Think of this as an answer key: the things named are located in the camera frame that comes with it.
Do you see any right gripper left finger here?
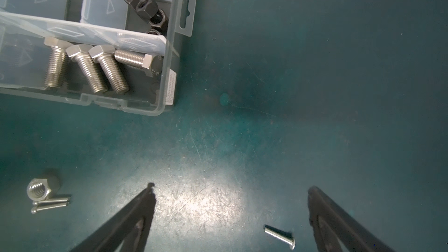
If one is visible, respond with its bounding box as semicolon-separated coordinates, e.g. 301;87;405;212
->
72;183;156;252

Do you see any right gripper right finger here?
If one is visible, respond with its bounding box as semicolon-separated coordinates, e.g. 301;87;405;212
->
308;186;393;252

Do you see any silver hex bolt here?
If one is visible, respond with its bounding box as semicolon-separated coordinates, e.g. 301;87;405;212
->
65;44;108;93
114;50;164;78
88;44;129;95
44;37;73;88

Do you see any small silver screw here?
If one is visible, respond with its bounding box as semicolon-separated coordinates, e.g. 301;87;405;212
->
264;225;296;250
31;202;70;214
32;197;71;207

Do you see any silver nut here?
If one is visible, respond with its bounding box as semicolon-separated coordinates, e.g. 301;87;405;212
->
26;176;61;201

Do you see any green table mat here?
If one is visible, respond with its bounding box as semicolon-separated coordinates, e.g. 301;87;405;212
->
1;0;448;252

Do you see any grey compartment organizer box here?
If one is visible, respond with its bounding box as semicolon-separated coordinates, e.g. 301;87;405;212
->
1;0;197;116

